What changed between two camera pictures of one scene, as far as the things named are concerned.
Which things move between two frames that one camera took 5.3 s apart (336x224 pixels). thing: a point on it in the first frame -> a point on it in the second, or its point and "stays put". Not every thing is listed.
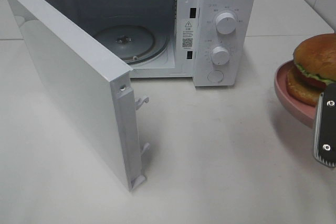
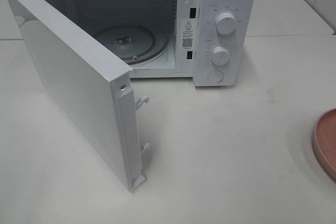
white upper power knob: [226, 23] stays put
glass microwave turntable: [134, 44] stays put
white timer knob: [220, 55] stays put
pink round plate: [304, 113] -> [324, 138]
